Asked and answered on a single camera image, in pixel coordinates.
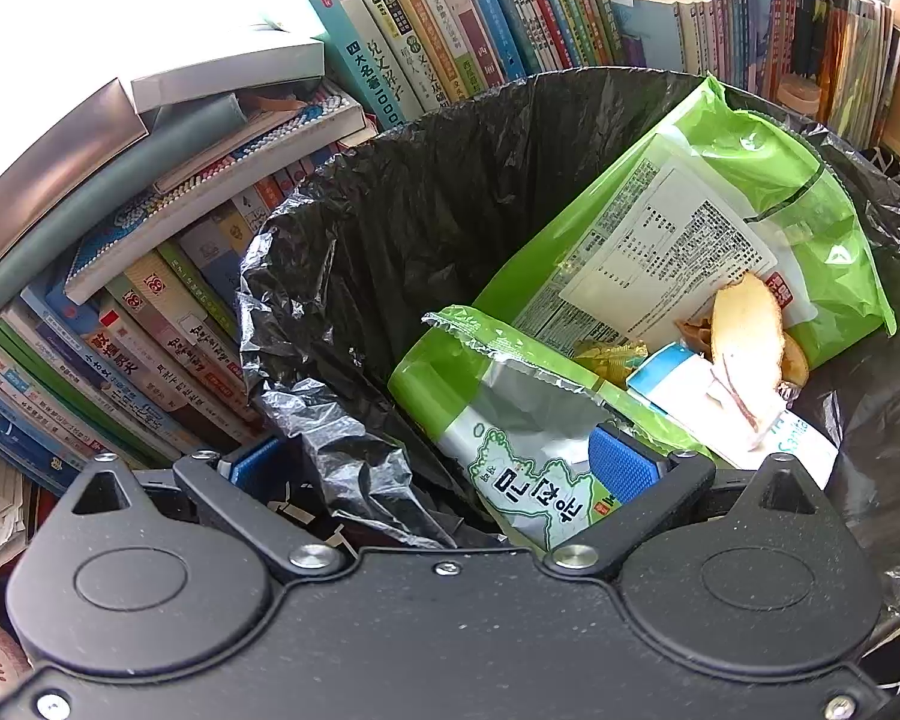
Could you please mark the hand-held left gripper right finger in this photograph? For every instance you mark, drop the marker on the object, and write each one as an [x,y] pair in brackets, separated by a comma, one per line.
[626,465]

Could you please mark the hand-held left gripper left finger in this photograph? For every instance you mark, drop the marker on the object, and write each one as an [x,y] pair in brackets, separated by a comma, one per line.
[255,461]

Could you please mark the gold candy wrapper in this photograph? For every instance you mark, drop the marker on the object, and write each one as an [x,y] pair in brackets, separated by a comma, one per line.
[607,356]

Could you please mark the pink white striped piece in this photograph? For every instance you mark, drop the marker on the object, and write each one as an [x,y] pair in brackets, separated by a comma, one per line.
[735,394]

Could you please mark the brown paper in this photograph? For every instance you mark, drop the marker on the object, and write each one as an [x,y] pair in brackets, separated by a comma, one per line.
[694,330]

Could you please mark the white blue paper bag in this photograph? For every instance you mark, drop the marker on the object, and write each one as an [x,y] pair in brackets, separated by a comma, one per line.
[802,450]

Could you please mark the pale bread slice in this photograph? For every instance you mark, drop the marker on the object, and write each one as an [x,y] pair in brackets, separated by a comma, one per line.
[746,322]

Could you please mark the small green snack packet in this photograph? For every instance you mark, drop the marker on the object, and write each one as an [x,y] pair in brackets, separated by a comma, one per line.
[457,367]

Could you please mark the large green snack bag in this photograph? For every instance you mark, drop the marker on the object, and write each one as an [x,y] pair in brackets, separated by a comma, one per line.
[607,202]

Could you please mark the black plastic trash bag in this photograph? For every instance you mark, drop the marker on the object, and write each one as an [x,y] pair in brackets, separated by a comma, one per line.
[420,202]

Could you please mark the row of leaning textbooks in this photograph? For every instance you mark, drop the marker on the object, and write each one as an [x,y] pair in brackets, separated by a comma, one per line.
[135,360]

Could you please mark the thick bead-edged notebook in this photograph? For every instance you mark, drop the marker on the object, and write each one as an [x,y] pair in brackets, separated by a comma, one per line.
[157,232]

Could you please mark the thin bead-edged notebook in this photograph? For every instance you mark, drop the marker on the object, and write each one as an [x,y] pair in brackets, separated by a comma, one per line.
[292,127]

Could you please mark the silver flat box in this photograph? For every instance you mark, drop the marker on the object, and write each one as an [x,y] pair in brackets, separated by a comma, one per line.
[52,180]

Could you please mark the white flat box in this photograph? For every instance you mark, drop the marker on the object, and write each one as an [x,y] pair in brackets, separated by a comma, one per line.
[232,67]

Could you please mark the black white patterned cloth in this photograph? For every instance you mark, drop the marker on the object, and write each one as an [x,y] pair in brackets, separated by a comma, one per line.
[896,165]

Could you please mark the white jar peach lid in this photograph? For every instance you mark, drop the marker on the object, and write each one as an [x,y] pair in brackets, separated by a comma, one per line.
[799,94]

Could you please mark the row of upright shelf books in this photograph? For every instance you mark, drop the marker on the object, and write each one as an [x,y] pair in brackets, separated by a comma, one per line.
[457,37]

